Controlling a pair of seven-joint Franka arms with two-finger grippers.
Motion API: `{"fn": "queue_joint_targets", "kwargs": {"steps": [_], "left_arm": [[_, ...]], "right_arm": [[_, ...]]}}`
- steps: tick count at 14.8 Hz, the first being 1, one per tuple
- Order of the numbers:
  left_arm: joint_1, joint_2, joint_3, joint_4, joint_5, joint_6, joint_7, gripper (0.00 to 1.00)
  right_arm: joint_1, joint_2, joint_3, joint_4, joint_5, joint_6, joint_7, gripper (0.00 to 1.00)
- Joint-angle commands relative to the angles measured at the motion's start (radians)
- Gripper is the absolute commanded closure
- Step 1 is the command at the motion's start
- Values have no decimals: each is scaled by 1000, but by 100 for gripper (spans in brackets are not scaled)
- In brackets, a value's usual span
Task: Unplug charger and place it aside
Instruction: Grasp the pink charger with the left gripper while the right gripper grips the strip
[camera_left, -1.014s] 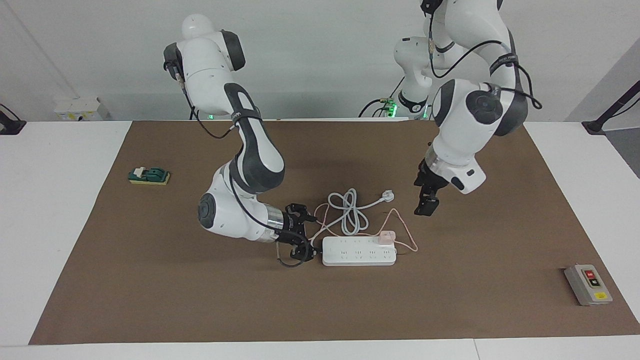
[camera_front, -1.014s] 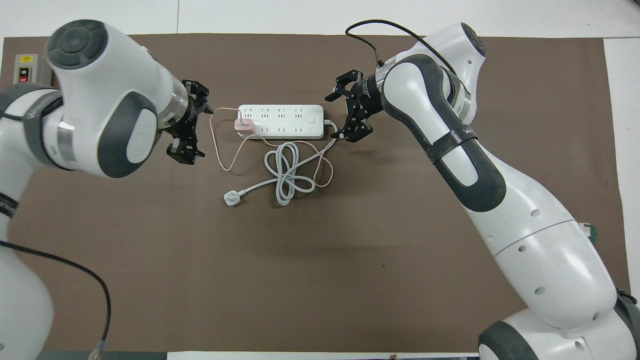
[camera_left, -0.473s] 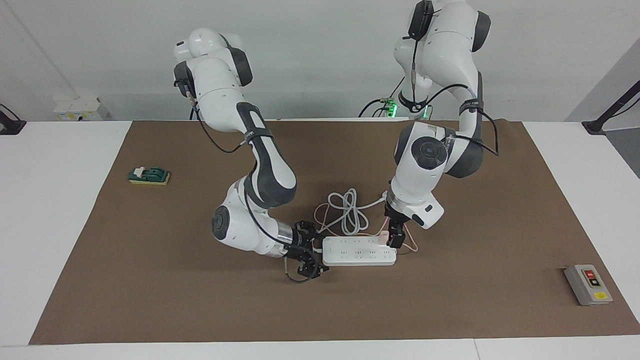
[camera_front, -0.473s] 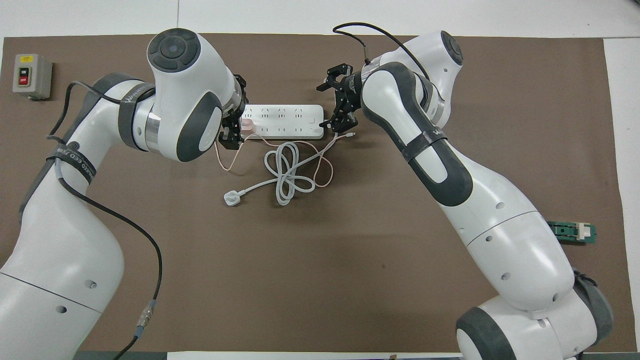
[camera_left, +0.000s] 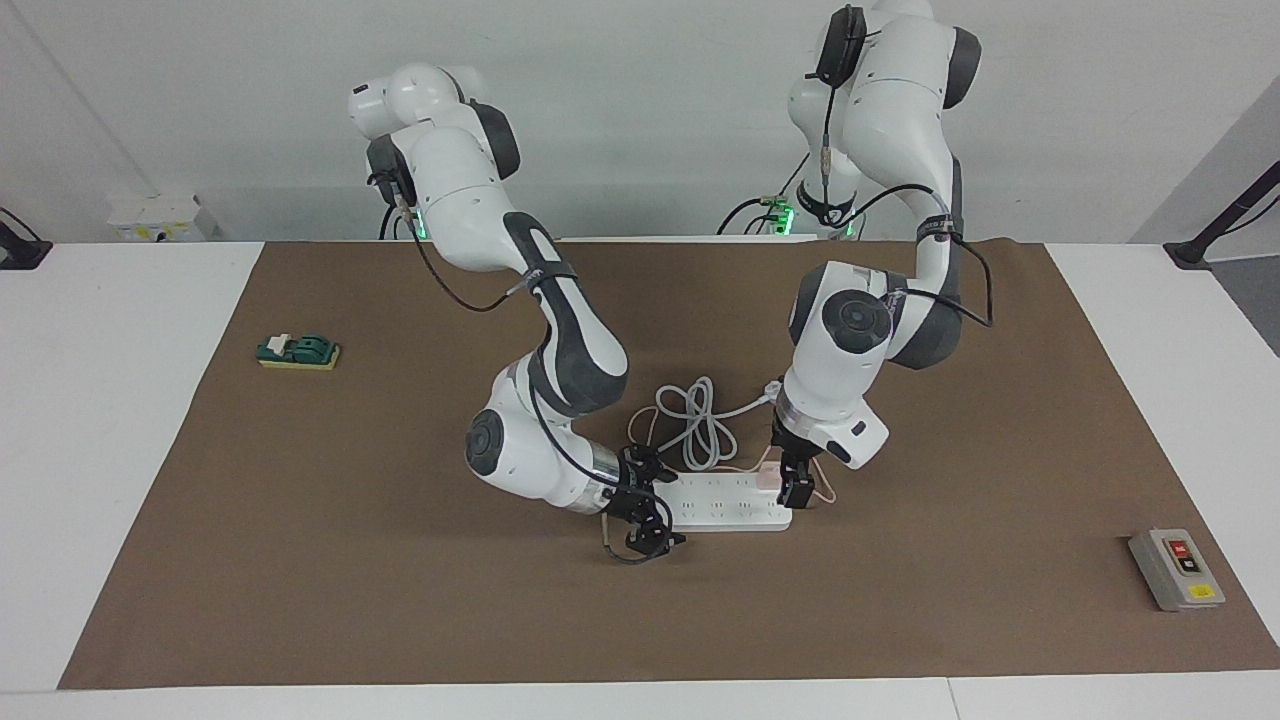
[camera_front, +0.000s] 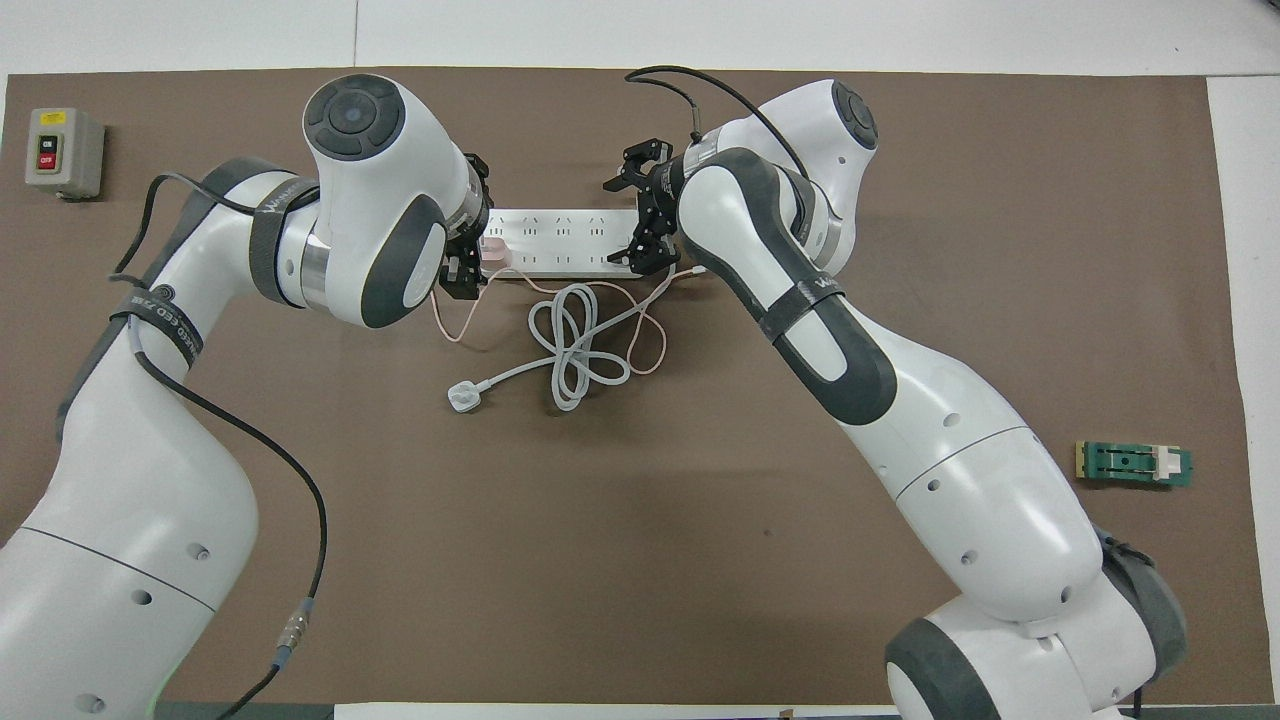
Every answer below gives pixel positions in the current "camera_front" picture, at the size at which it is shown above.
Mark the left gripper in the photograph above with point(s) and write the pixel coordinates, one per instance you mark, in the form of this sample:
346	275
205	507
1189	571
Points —
486	218

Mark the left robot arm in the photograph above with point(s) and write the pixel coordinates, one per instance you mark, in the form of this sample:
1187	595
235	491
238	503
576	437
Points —
150	500

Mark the pink charger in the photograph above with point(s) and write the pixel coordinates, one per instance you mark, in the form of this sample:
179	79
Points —
495	253

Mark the green circuit board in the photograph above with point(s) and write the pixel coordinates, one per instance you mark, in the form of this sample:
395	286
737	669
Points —
1130	464

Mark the grey switch box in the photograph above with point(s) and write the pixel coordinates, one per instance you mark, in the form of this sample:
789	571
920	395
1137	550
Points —
62	152

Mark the white power strip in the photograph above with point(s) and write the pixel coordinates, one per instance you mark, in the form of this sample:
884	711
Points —
560	243

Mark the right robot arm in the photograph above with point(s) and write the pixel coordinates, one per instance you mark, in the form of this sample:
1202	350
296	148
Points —
980	480

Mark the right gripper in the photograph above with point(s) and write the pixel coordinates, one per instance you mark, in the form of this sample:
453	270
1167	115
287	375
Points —
664	198

